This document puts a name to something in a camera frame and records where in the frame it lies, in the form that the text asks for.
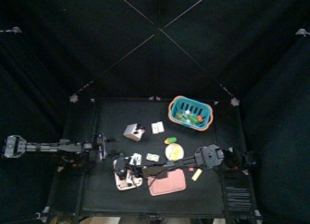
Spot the toy frying pan grey handle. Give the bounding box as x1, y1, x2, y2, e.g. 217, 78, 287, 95
165, 142, 186, 162

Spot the white kitchen scale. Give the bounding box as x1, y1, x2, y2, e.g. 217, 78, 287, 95
114, 170, 145, 191

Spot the small white printed card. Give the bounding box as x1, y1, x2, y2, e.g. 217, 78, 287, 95
146, 153, 162, 162

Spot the black toy pot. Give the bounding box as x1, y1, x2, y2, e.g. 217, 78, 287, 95
114, 156, 132, 180

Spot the pink cutting board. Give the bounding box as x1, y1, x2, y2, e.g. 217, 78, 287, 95
148, 168, 188, 197

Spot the grey white toy toaster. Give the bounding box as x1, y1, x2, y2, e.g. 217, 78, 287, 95
124, 122, 148, 142

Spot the yellow toy block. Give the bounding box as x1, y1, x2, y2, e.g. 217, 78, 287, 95
192, 168, 204, 181

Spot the white card box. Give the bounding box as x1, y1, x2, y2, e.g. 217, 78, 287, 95
150, 121, 166, 135

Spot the teal basket orange rim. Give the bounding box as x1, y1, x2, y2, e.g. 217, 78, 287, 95
168, 95, 214, 131

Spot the white text label sticker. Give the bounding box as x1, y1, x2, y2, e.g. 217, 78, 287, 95
225, 186, 253, 214

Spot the thin crossing cord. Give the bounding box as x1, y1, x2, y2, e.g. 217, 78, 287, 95
74, 0, 214, 96
112, 0, 236, 99

